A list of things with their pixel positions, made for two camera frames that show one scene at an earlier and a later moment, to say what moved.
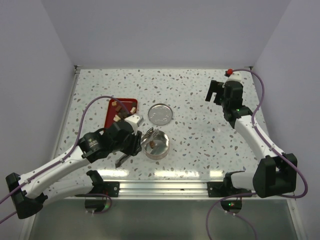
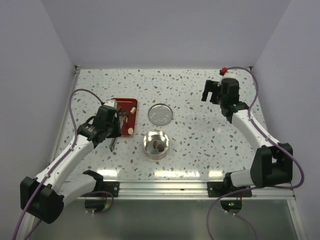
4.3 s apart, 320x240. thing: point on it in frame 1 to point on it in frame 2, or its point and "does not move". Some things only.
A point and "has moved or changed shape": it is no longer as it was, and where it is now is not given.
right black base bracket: (226, 188) does not move
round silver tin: (156, 146) does not move
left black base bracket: (111, 188) does not move
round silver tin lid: (160, 114) does not move
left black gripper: (135, 147) to (117, 132)
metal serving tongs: (147, 135) has moved or changed shape
